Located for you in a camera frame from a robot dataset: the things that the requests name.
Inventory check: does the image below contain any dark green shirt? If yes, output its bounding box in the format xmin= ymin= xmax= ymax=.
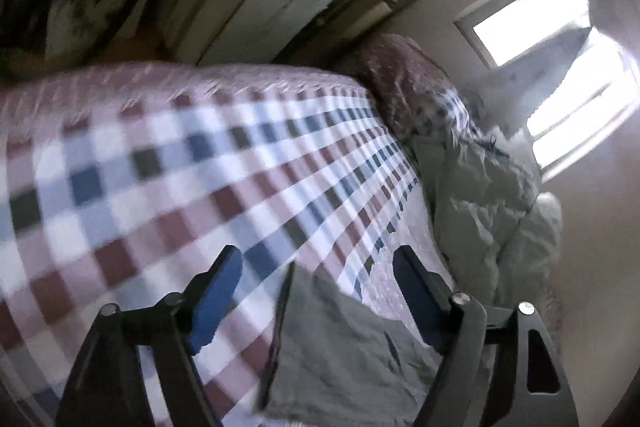
xmin=254 ymin=261 xmax=493 ymax=427

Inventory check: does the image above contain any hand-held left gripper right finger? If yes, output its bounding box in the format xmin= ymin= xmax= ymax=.
xmin=391 ymin=245 xmax=581 ymax=427

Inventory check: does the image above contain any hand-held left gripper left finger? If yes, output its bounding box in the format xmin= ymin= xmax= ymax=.
xmin=54 ymin=244 xmax=244 ymax=427

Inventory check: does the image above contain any checked bed sheet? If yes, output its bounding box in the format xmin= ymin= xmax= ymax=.
xmin=0 ymin=62 xmax=426 ymax=427

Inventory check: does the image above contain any printed curtain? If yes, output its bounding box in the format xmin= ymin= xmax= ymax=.
xmin=475 ymin=24 xmax=626 ymax=142

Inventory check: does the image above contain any pink floral checked pillow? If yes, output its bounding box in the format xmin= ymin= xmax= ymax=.
xmin=345 ymin=32 xmax=481 ymax=148

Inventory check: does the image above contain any grey-green duvet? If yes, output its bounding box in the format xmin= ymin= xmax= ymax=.
xmin=410 ymin=127 xmax=563 ymax=308

